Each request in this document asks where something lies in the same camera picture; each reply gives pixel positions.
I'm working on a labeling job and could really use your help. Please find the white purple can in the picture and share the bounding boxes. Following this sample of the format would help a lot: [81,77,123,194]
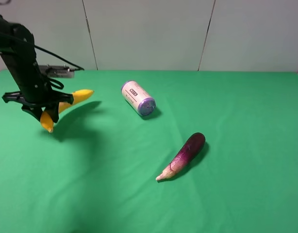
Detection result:
[121,81,156,116]

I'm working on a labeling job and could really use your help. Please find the black camera cable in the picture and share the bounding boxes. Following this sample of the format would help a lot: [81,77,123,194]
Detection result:
[0,30,85,90]

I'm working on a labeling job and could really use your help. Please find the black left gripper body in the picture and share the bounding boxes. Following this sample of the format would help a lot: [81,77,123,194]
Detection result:
[2,82,74,108]

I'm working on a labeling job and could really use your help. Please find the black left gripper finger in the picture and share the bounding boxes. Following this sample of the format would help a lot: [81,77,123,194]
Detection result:
[21,104,45,121]
[45,102,59,123]

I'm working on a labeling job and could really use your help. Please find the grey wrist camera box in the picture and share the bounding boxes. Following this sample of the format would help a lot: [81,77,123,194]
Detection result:
[39,65,76,78]

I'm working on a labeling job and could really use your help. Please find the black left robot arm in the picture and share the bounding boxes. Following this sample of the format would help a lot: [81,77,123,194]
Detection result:
[0,15,74,123]

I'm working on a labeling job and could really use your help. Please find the purple eggplant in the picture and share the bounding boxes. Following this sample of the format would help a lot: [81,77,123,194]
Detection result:
[155,132,206,182]

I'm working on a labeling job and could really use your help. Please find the yellow banana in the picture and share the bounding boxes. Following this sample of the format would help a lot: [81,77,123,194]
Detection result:
[40,89,94,133]

